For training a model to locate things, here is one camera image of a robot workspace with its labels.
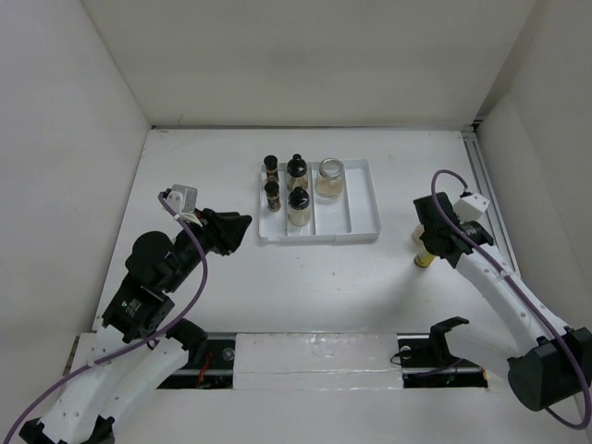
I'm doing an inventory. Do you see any black-capped glass condiment bottle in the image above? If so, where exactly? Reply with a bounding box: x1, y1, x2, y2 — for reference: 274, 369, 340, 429
286, 154, 309, 191

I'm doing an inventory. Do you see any cream yellow squeeze bottle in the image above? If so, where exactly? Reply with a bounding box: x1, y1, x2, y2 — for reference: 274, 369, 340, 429
412, 224, 425, 244

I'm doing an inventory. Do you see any wide glass jar metal rim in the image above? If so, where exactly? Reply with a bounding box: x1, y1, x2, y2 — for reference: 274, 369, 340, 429
316, 158, 345, 198

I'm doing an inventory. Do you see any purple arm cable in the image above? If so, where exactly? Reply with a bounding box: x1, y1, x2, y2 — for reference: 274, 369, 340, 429
8, 191, 209, 438
430, 168, 588, 429

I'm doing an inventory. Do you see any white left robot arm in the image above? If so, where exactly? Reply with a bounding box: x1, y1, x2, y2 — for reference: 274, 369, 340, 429
18, 209, 252, 443

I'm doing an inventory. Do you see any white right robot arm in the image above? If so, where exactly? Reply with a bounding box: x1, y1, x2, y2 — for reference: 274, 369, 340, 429
413, 192, 591, 412

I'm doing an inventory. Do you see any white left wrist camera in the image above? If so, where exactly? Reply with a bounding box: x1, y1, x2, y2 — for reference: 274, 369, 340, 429
159, 184, 201, 225

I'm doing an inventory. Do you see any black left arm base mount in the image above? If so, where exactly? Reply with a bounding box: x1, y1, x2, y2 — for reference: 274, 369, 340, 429
157, 319, 236, 390

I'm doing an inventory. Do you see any small beige-capped bottle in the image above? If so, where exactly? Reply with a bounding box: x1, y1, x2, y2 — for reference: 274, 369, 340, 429
413, 250, 436, 268

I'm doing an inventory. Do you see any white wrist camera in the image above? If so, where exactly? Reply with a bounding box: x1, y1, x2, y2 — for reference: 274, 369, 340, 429
159, 184, 201, 225
453, 192, 490, 223

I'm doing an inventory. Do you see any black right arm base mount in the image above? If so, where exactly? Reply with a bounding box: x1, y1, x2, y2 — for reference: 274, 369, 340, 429
389, 316, 488, 389

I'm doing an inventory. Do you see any black-capped white sauce bottle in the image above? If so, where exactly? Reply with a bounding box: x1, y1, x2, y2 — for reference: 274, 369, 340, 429
288, 186, 311, 227

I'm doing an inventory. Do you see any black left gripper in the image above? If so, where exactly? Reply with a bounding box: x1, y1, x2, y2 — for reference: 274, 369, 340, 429
165, 205, 252, 291

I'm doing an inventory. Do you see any small dark spice shaker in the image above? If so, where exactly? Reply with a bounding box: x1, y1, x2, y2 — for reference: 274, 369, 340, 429
263, 154, 279, 182
264, 180, 281, 212

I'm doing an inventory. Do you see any white divided plastic tray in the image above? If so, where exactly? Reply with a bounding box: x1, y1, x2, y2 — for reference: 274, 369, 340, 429
258, 159, 381, 244

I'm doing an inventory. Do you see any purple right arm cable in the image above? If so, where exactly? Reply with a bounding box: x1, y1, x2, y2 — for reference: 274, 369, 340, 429
430, 168, 588, 429

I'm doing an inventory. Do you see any aluminium rail on right wall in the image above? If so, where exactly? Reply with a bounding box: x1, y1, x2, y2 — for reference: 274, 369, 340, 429
461, 125, 521, 278

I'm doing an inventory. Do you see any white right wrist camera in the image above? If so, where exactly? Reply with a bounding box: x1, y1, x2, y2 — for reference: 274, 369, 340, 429
453, 192, 490, 223

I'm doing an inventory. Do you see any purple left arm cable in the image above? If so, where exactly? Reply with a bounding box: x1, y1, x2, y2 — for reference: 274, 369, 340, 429
8, 191, 209, 438

